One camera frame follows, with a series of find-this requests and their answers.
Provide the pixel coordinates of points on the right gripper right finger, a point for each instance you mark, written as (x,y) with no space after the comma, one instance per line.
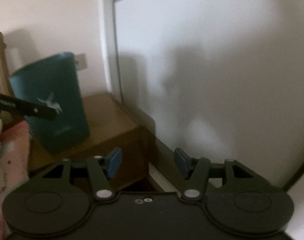
(235,198)

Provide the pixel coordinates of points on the brown wooden nightstand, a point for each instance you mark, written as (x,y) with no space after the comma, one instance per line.
(111,125)

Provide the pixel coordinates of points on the wall socket with red dot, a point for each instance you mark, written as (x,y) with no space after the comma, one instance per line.
(81,61)

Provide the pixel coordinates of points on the teal plastic trash bin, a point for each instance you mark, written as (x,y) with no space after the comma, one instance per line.
(53,82)

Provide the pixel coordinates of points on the pink white plush toy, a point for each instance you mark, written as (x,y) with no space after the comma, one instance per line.
(14,156)

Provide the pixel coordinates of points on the white wardrobe door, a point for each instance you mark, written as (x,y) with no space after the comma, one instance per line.
(218,78)

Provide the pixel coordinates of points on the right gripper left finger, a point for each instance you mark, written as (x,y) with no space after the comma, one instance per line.
(58,198)

